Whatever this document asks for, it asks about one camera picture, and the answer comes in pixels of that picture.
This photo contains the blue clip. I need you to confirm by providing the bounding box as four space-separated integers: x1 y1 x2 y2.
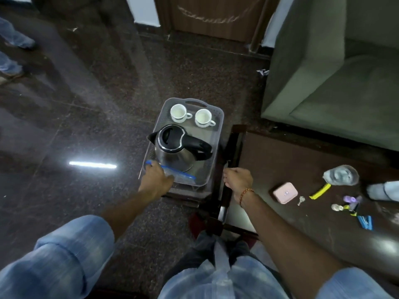
357 215 373 231

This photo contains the yellow strip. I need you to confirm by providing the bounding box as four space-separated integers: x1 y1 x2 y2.
309 183 331 200

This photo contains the clear bag with blue zip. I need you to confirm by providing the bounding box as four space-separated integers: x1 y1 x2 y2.
145 160 197 186

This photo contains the grey plastic tray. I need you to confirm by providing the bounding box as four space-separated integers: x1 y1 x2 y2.
139 98 225 188

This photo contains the light blue shirt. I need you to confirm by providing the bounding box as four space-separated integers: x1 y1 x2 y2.
0 215 395 299

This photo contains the person's right hand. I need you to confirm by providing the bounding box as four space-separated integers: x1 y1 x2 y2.
223 167 254 197

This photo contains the white plastic bottle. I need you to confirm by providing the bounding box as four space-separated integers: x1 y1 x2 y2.
367 180 399 202

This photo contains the person's left forearm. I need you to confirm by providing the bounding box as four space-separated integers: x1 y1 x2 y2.
101 188 163 241

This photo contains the person's right forearm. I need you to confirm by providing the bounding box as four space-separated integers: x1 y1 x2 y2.
239 190 346 299

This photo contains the person's left hand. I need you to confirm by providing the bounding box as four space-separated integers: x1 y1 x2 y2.
139 161 175 198

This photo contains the small pink box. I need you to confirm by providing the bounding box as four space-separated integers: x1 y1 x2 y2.
273 182 298 205

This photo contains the steel kettle with black handle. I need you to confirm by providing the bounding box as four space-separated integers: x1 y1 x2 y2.
147 124 214 173

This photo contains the white cup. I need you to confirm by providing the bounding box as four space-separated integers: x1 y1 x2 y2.
195 109 216 128
170 104 193 124

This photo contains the dark wooden table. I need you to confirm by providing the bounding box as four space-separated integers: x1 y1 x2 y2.
206 124 399 277

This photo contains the orange thread bracelet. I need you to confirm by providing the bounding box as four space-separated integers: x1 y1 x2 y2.
239 188 255 206

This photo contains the clear plastic cup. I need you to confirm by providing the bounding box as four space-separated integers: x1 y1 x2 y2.
323 165 360 186

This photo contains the green armchair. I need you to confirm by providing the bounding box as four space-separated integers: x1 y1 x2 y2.
261 0 399 152

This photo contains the brown wooden door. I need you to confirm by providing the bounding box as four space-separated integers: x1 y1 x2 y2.
154 0 281 44

